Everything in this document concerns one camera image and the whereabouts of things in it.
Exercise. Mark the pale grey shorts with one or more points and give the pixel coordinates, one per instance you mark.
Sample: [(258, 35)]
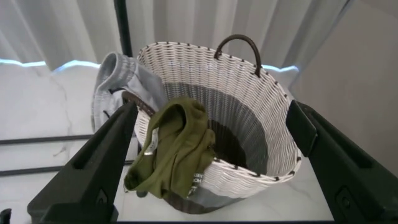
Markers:
[(118, 74)]

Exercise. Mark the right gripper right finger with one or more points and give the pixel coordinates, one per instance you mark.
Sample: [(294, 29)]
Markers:
[(351, 174)]

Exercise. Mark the black clothes rack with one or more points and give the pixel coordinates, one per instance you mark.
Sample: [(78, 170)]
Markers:
[(123, 28)]

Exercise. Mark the green printed t-shirt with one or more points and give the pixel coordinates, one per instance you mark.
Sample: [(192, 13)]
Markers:
[(183, 146)]

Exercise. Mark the white curtain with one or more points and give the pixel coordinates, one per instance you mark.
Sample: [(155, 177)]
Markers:
[(46, 25)]

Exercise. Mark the white laundry basket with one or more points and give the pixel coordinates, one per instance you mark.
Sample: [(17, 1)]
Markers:
[(248, 105)]

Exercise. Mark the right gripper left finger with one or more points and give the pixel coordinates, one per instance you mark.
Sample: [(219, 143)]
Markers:
[(84, 174)]

